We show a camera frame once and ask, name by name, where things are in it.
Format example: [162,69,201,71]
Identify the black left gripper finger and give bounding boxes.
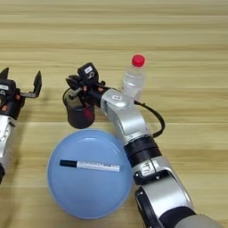
[32,69,43,95]
[0,67,10,81]

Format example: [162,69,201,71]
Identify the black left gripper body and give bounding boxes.
[0,91,40,120]

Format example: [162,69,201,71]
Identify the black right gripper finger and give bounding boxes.
[69,87,86,101]
[65,74,86,89]

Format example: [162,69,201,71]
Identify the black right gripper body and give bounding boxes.
[81,81,111,107]

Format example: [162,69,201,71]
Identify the clear bottle with red cap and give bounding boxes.
[120,53,147,103]

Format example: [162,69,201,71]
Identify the white marker with black cap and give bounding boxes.
[59,159,121,174]

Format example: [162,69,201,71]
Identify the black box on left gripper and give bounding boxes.
[0,78,17,97]

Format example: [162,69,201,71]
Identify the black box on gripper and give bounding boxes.
[0,78,17,97]
[77,61,100,85]

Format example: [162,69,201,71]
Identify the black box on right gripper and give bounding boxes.
[77,61,100,85]

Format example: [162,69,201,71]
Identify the black mesh pen cup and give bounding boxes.
[62,85,96,130]

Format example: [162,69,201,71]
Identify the blue round plate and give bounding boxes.
[47,128,134,220]

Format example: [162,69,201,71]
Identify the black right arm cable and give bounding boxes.
[133,100,167,139]

